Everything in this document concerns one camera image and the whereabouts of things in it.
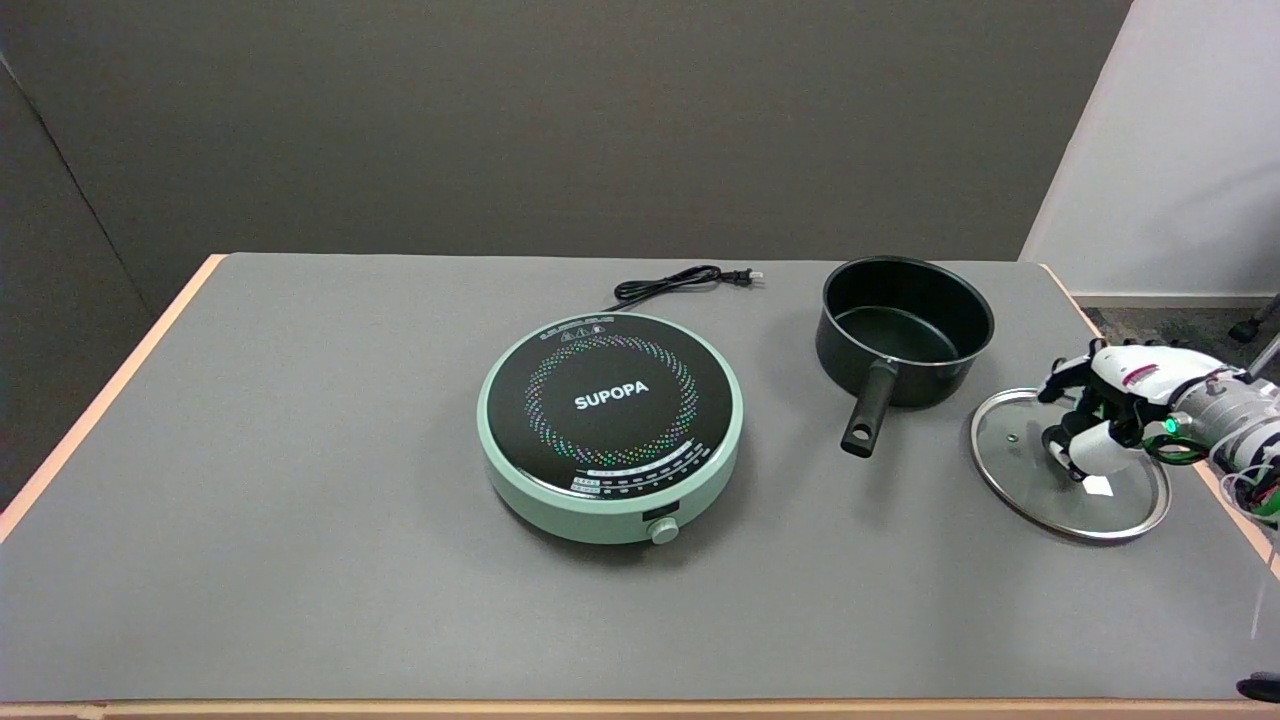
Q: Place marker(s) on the glass pot lid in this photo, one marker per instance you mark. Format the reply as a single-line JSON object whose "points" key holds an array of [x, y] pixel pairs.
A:
{"points": [[1020, 450]]}

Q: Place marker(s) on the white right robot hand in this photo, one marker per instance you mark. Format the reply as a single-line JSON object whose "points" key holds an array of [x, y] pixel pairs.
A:
{"points": [[1115, 400]]}

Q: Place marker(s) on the black chair base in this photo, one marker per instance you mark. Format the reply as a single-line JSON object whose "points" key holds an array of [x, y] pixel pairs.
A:
{"points": [[1258, 322]]}

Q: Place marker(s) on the green induction cooktop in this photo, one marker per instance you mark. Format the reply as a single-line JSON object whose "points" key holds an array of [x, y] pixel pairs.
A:
{"points": [[611, 425]]}

